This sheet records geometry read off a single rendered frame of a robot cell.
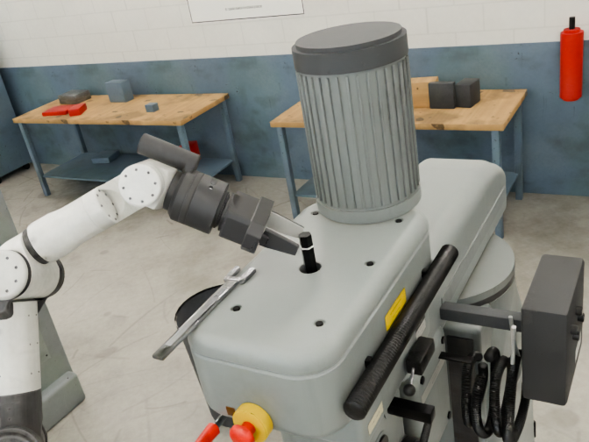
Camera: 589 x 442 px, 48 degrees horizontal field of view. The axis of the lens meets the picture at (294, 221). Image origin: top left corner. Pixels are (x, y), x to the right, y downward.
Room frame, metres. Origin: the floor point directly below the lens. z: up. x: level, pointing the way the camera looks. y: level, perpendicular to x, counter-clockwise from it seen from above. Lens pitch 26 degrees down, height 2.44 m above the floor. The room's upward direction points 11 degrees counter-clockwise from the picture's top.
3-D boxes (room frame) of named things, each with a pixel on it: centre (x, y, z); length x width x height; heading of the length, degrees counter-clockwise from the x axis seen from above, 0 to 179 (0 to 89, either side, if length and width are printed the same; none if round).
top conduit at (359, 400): (0.90, -0.15, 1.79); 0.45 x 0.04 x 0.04; 147
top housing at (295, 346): (0.96, -0.02, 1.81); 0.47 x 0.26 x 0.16; 147
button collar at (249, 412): (0.75, 0.12, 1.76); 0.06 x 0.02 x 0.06; 57
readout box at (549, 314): (1.01, -0.46, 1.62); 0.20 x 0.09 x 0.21; 147
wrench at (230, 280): (0.87, 0.16, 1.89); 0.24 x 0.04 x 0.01; 148
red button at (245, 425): (0.74, 0.13, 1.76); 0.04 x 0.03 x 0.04; 57
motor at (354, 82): (1.16, -0.15, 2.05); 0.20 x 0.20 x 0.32
